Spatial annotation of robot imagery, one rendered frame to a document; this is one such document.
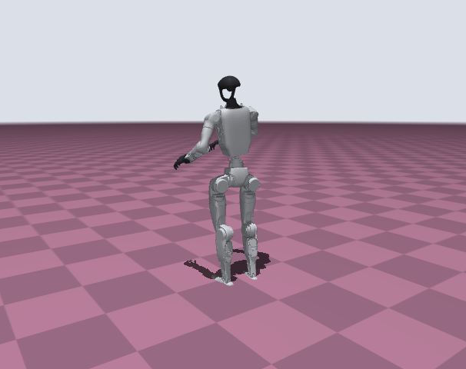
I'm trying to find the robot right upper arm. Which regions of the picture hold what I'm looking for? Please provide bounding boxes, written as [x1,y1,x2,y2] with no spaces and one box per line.
[247,106,258,138]

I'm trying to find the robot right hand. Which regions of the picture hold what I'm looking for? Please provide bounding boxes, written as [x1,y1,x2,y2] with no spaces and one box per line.
[209,140,218,151]

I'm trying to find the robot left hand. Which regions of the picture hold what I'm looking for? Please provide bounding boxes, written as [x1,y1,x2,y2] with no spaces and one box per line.
[174,154,190,170]

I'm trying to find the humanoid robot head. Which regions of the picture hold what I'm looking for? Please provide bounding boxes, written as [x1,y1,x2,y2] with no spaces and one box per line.
[218,76,241,109]

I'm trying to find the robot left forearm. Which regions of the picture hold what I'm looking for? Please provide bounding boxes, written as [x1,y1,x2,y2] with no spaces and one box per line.
[185,141,202,164]

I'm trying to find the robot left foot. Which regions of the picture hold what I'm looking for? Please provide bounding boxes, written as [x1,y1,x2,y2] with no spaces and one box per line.
[211,274,234,286]

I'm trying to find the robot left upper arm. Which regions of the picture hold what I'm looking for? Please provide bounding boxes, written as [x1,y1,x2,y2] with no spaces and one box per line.
[197,111,221,155]

